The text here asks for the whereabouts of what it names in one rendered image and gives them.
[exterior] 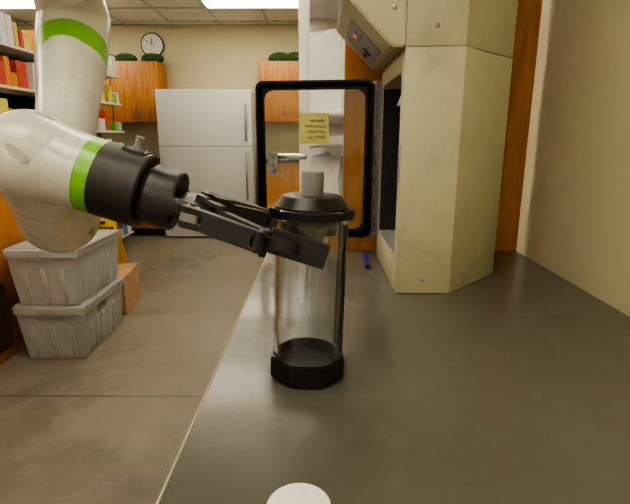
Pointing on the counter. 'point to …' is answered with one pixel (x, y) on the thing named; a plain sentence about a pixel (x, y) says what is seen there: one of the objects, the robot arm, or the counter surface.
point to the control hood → (376, 26)
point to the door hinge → (377, 157)
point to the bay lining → (389, 159)
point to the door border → (364, 138)
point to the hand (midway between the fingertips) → (306, 241)
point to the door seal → (367, 135)
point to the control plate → (361, 42)
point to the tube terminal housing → (449, 142)
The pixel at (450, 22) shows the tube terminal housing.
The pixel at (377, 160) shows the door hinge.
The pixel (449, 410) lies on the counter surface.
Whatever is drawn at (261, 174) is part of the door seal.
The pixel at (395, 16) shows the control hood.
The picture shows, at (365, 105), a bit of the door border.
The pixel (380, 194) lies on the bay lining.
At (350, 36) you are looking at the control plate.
